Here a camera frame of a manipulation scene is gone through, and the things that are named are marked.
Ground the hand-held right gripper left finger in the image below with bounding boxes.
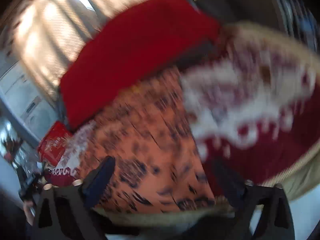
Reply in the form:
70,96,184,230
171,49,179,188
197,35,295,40
32,156,140,240

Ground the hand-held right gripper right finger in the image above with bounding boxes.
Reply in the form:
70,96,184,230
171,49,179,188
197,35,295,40
212,159,297,240

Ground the orange floral garment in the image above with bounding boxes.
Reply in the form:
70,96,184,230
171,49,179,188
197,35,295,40
75,67,217,213

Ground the person's left hand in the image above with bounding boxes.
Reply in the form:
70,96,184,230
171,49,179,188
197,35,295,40
23,200,37,227

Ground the red patterned bag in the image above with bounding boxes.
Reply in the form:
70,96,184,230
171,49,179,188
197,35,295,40
37,121,73,163

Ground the white cabinet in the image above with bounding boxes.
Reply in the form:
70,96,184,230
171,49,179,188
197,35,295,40
0,61,59,143

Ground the maroon floral blanket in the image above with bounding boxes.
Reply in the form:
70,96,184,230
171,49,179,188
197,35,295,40
42,22,320,228

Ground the red cloth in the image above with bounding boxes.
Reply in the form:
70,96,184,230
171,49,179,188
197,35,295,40
59,0,222,130

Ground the sheer window curtain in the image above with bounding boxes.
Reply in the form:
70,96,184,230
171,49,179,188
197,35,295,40
0,0,195,93

